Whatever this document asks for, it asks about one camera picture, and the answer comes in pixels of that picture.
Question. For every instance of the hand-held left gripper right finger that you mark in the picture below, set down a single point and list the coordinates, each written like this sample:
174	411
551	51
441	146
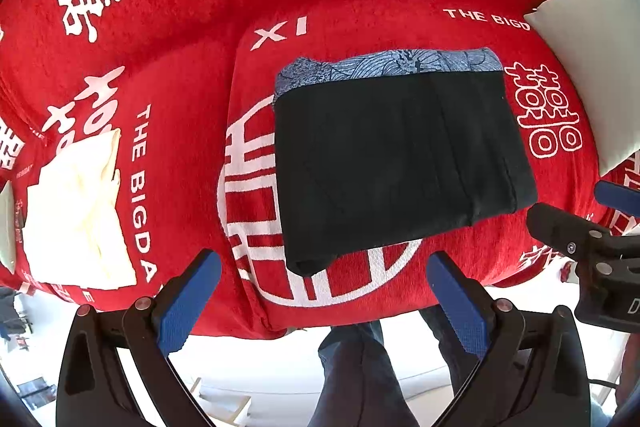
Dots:
460	307

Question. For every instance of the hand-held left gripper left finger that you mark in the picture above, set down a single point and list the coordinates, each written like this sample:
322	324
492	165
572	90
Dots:
187	302

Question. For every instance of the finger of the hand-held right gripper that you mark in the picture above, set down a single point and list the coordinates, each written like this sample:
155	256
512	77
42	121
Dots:
620	196
555	224

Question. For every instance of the black pants blue patterned waistband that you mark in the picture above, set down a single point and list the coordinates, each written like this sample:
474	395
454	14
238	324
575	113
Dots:
400	157

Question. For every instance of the person's right forearm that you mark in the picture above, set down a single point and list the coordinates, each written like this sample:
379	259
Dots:
631	367

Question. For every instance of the person's right leg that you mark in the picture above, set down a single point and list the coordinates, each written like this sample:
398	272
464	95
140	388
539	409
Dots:
447	347

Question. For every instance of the person's leg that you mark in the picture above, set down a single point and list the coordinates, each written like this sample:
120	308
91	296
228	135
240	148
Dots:
447	347
360	377

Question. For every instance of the person's left leg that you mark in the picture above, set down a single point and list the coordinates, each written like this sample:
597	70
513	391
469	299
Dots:
360	377

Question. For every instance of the cream folded cloth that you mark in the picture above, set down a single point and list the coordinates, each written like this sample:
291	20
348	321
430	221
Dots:
75	217

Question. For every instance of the white pillow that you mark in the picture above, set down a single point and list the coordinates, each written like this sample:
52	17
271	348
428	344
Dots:
585	37

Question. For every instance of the red printed blanket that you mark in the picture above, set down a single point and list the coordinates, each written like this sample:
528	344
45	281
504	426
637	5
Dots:
175	32

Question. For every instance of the wooden frame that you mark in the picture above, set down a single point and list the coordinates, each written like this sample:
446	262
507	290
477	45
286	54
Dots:
225	407

